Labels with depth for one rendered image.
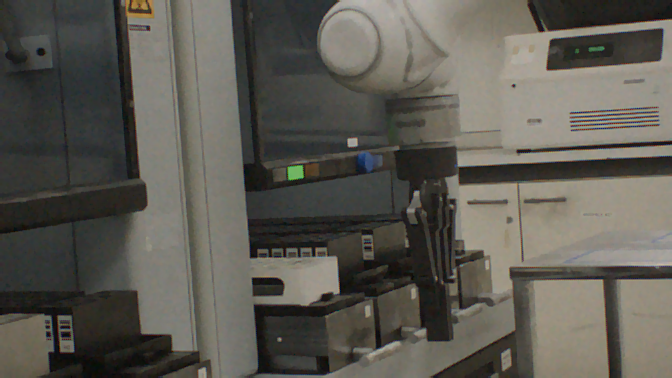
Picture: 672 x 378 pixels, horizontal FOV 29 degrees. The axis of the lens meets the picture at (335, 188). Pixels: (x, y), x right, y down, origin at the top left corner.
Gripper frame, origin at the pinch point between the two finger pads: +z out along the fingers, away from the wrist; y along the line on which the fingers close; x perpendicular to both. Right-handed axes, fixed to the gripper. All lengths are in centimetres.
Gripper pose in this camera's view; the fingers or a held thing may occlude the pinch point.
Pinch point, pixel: (438, 312)
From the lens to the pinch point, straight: 161.2
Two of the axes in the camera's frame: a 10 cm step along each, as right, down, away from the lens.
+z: 0.8, 10.0, 0.5
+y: -4.4, 0.8, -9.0
